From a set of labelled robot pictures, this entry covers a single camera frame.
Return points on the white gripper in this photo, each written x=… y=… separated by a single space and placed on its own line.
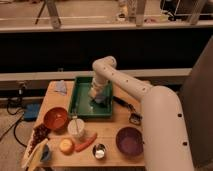
x=95 y=89

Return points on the green plastic tray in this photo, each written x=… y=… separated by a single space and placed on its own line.
x=84 y=105

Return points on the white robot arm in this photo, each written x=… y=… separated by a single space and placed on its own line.
x=166 y=144

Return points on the light blue cloth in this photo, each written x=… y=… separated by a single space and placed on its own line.
x=60 y=87

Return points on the white cup with stick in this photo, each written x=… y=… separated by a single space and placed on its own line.
x=76 y=127

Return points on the black brush tool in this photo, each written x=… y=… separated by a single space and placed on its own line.
x=135 y=118

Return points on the orange bowl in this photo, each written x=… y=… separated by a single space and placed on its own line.
x=55 y=118

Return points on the small metal cup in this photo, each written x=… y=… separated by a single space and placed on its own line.
x=99 y=151

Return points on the orange carrot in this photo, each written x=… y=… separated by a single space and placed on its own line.
x=81 y=145

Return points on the purple bowl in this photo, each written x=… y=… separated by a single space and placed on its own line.
x=129 y=141

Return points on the yellow round fruit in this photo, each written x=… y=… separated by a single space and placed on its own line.
x=66 y=146

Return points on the blue box on floor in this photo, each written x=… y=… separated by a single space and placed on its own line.
x=31 y=112

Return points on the red grapes bunch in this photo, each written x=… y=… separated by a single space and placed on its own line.
x=40 y=133

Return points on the metal tripod leg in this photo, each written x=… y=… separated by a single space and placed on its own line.
x=53 y=13

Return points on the blue small bowl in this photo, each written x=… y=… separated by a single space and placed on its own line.
x=46 y=154

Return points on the grey chair back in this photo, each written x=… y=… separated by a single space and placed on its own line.
x=196 y=96

